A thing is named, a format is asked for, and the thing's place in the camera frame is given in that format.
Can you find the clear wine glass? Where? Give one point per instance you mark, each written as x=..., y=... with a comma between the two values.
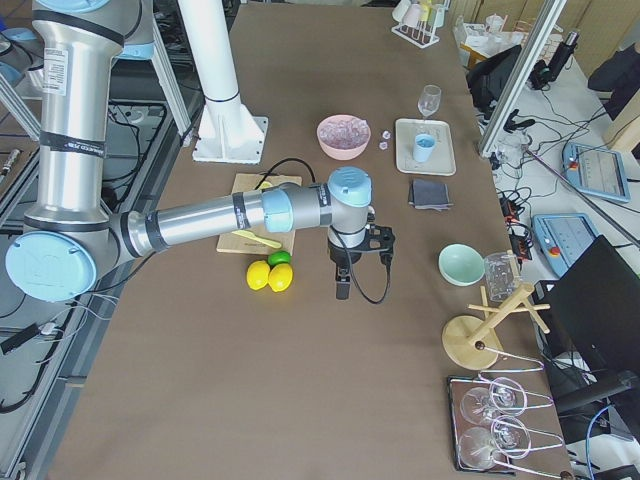
x=429, y=101

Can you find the yellow lemon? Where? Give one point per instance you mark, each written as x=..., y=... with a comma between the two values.
x=257, y=274
x=280, y=277

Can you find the blue teach pendant near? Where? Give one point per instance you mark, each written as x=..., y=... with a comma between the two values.
x=563, y=238

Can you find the blue teach pendant far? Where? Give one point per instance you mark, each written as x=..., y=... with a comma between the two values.
x=596, y=171

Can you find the cream serving tray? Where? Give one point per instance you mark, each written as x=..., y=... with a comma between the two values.
x=442, y=159

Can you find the mint green bowl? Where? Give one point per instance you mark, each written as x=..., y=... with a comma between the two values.
x=461, y=265

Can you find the yellow lemon lower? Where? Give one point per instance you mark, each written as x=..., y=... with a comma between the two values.
x=257, y=274

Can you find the pile of clear ice cubes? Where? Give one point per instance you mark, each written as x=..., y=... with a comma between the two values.
x=344, y=133

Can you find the wooden glass holder stand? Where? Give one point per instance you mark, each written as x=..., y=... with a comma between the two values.
x=472, y=343

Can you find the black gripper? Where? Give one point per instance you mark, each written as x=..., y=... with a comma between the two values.
x=343, y=255

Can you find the white wire cup rack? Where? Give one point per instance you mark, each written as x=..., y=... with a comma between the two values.
x=418, y=21

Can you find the blue teach pendant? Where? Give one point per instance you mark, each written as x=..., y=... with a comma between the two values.
x=563, y=238
x=596, y=171

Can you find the green lime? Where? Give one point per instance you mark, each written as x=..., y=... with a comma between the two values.
x=279, y=257

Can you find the aluminium frame post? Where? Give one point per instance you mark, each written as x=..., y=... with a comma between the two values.
x=545, y=21

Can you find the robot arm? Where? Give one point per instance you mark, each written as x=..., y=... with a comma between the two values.
x=70, y=241

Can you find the black monitor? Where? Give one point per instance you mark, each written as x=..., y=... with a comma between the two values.
x=594, y=310

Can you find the black tray with glasses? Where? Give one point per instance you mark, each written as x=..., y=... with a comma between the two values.
x=488, y=434

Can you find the pink bowl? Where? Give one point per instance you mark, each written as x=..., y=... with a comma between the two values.
x=339, y=154

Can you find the yellow lemon upper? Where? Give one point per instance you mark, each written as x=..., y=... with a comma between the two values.
x=280, y=277

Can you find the bamboo cutting board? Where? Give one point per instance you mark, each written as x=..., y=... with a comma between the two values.
x=229, y=243

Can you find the blue plastic cup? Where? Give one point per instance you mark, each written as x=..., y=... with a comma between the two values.
x=423, y=146

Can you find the grey folded cloth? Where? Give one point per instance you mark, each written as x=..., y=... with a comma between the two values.
x=429, y=195

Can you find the yellow plastic knife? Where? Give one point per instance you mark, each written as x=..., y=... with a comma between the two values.
x=261, y=240

